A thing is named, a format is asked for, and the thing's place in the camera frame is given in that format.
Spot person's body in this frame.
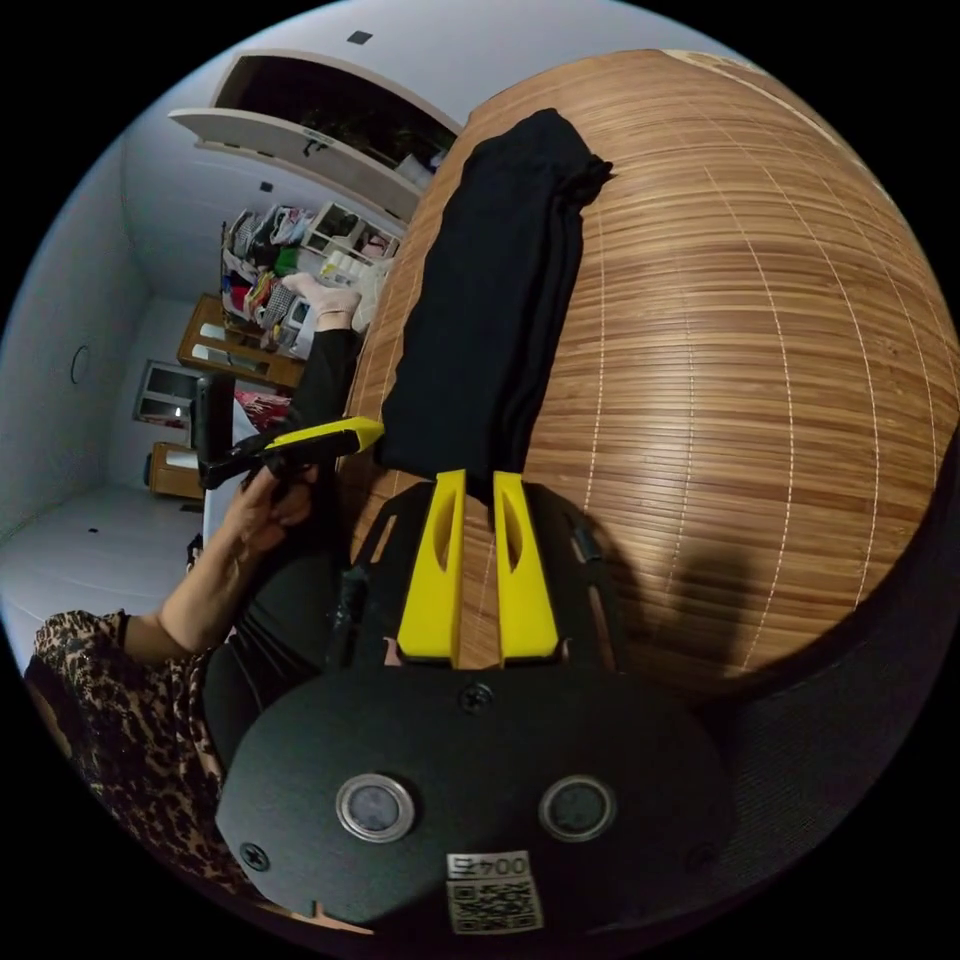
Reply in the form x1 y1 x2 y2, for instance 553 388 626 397
26 271 955 939

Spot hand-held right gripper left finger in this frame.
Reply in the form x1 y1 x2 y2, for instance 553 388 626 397
395 468 468 667

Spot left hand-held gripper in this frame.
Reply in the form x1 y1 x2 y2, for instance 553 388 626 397
198 416 385 502

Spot open door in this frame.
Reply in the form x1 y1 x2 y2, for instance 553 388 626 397
168 108 425 223

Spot white shelf with clothes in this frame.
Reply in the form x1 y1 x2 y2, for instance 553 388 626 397
219 200 403 354

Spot person's left hand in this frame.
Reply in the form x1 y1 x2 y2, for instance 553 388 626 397
223 464 320 575

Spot wooden cabinet with glass doors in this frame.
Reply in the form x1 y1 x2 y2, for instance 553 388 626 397
176 293 305 390

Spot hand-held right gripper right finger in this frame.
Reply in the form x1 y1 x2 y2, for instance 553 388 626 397
491 470 562 669

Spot person's left forearm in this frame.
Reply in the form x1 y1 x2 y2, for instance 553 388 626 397
123 543 253 665

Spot small wooden cabinet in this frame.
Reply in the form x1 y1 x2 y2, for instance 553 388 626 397
148 440 205 502

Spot bed with woven mat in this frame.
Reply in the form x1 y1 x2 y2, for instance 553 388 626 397
337 48 958 684

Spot black pants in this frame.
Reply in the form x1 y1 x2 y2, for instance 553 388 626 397
374 108 615 481

